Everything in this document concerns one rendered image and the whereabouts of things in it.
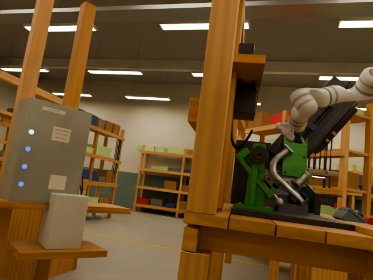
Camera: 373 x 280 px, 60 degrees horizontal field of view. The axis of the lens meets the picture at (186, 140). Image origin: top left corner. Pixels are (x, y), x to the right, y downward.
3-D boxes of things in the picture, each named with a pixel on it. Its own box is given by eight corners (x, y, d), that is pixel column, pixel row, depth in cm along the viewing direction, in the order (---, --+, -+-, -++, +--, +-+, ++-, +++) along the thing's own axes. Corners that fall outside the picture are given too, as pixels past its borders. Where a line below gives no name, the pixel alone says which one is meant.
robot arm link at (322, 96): (284, 99, 120) (313, 91, 124) (297, 118, 116) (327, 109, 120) (292, 86, 114) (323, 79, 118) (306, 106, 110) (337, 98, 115)
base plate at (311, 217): (298, 213, 217) (298, 210, 217) (354, 231, 110) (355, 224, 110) (235, 204, 224) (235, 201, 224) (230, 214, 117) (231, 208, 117)
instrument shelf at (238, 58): (255, 115, 222) (255, 109, 223) (265, 63, 135) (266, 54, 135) (218, 112, 227) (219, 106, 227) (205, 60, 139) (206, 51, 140)
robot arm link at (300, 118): (313, 125, 124) (301, 108, 128) (323, 105, 110) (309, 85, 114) (297, 133, 124) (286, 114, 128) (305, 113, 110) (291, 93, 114)
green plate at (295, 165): (302, 182, 161) (304, 144, 169) (306, 177, 154) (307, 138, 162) (279, 179, 164) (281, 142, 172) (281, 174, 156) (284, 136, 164)
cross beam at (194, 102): (221, 160, 241) (222, 148, 242) (201, 122, 114) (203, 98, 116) (215, 159, 242) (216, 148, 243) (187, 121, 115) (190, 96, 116)
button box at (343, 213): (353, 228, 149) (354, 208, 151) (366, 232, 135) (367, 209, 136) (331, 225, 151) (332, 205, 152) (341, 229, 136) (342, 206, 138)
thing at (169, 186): (223, 225, 970) (231, 151, 1003) (126, 210, 1058) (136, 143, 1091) (226, 224, 1022) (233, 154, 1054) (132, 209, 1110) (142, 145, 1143)
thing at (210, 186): (229, 203, 244) (242, 80, 258) (214, 215, 99) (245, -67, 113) (217, 201, 246) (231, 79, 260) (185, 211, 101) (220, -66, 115)
